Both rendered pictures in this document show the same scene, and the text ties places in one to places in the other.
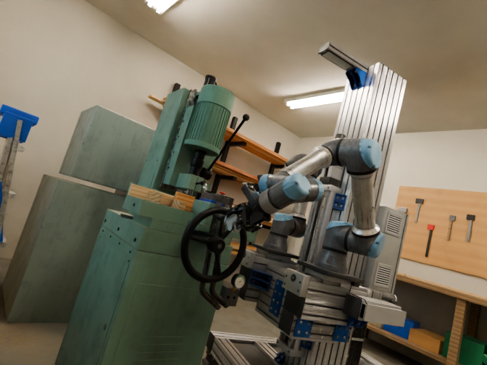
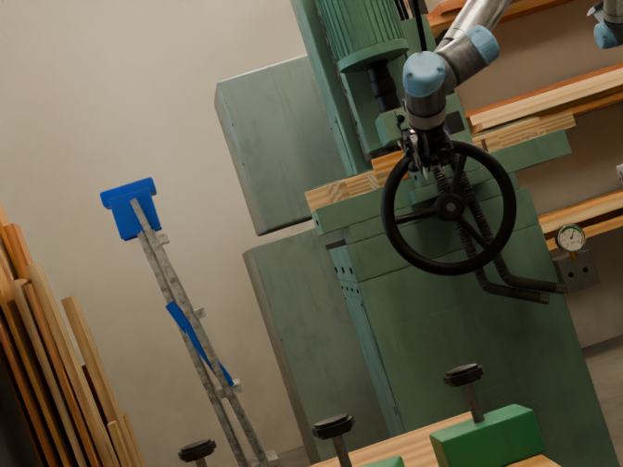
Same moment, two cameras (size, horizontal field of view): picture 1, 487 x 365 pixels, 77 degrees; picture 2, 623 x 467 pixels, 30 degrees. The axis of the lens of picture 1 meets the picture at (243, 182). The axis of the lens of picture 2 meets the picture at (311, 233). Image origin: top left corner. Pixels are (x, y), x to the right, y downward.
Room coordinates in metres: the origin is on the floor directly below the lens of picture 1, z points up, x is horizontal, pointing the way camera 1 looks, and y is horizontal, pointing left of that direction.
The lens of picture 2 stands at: (-1.04, -1.08, 0.83)
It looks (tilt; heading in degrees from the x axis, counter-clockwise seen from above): 0 degrees down; 33
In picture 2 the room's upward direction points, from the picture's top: 18 degrees counter-clockwise
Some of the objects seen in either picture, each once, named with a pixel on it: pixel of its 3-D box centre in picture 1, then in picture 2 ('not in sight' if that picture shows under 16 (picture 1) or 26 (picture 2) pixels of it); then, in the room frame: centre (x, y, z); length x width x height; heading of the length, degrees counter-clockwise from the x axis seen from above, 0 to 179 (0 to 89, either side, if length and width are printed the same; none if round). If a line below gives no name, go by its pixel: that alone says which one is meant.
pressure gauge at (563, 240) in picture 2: (237, 282); (570, 242); (1.44, -0.10, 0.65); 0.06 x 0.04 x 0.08; 127
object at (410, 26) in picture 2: (206, 156); (418, 48); (1.71, 0.25, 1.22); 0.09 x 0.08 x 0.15; 37
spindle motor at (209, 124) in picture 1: (209, 121); (355, 2); (1.45, 0.24, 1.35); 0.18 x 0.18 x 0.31
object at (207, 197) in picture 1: (218, 198); (433, 129); (1.32, 0.09, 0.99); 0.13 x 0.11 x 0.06; 127
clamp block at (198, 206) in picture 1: (212, 214); (440, 160); (1.32, 0.09, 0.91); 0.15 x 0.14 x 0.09; 127
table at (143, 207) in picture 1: (199, 221); (440, 182); (1.39, 0.14, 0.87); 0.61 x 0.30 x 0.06; 127
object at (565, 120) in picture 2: (204, 211); (456, 156); (1.52, 0.14, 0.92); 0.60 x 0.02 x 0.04; 127
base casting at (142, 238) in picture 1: (163, 235); (424, 236); (1.55, 0.31, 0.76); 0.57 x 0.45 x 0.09; 37
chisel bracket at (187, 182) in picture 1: (189, 184); (396, 129); (1.47, 0.25, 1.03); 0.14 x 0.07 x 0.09; 37
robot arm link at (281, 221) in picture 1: (282, 223); not in sight; (1.93, -0.30, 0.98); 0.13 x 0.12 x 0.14; 129
